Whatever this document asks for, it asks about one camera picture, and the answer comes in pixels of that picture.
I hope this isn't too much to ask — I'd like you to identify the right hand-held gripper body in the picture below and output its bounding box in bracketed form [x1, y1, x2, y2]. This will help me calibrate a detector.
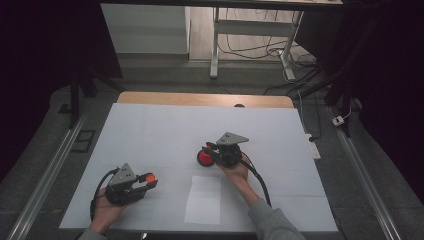
[213, 132, 250, 168]

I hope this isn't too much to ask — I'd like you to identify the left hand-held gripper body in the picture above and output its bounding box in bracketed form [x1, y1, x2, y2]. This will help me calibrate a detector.
[105, 162, 146, 206]

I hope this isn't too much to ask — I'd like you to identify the round red ink pad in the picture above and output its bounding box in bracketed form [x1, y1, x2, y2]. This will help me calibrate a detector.
[196, 145, 216, 168]

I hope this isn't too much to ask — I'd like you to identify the person's right hand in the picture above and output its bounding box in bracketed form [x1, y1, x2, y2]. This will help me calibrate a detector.
[218, 154, 251, 193]

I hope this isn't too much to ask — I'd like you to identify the person's left hand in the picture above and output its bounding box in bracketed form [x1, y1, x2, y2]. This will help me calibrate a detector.
[89, 188, 129, 234]

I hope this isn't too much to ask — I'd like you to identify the white paper sheet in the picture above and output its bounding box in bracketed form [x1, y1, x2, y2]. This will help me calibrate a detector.
[183, 175, 222, 226]

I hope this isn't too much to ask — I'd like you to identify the white power strip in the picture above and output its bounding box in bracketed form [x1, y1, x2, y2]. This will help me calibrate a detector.
[305, 133, 322, 160]

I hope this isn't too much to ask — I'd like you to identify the black metal stand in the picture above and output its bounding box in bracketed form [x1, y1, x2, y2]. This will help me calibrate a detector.
[67, 63, 82, 130]

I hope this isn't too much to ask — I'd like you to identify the white cabinet panel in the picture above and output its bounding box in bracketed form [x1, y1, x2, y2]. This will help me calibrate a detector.
[100, 3, 191, 55]

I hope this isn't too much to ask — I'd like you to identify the dark curtain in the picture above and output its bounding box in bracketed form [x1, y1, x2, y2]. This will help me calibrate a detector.
[0, 0, 123, 181]
[294, 0, 424, 204]

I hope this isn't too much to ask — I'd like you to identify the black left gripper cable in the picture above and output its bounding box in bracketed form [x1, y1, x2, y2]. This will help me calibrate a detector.
[89, 167, 120, 222]

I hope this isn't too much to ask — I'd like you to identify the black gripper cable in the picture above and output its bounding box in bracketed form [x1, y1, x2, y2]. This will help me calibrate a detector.
[89, 167, 120, 222]
[240, 152, 272, 208]

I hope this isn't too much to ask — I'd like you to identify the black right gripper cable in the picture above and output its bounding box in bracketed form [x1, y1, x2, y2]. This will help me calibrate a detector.
[240, 152, 272, 208]

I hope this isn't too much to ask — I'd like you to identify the black floor frame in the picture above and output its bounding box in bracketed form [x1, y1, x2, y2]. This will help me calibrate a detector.
[70, 129, 97, 154]

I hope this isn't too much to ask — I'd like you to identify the aluminium floor rail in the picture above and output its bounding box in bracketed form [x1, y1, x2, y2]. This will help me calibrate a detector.
[328, 105, 403, 240]
[6, 111, 88, 240]

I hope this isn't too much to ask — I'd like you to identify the tangle of black floor cables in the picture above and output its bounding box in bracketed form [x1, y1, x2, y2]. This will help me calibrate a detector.
[218, 8, 321, 96]

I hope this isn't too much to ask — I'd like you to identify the white desk frame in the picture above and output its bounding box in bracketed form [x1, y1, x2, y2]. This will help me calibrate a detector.
[209, 6, 305, 82]

